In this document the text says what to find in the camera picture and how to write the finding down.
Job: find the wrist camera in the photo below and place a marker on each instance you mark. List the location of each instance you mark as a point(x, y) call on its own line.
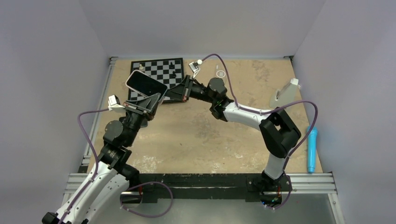
point(195, 67)
point(114, 104)

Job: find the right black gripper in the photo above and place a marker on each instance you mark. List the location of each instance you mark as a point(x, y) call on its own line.
point(182, 92)

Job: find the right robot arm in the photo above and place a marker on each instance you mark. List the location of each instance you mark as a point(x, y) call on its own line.
point(279, 132)

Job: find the black white chessboard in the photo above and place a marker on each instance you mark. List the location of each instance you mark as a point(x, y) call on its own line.
point(160, 71)

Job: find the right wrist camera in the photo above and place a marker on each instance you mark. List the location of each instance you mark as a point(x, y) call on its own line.
point(195, 67)

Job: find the blue cap object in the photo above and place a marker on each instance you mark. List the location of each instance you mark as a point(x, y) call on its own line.
point(311, 148)

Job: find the blue phone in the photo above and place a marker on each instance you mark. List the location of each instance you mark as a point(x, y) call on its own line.
point(144, 123)

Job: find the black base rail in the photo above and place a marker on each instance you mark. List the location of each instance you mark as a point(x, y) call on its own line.
point(248, 187)

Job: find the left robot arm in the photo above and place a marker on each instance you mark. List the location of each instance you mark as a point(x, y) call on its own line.
point(110, 172)

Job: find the clear phone case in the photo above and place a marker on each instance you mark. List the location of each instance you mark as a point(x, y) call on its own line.
point(220, 72)

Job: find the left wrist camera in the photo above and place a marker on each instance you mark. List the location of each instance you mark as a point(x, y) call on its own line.
point(114, 104)

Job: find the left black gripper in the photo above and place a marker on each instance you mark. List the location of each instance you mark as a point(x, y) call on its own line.
point(144, 107)

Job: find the white metronome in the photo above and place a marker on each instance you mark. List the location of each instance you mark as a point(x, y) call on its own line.
point(285, 95)

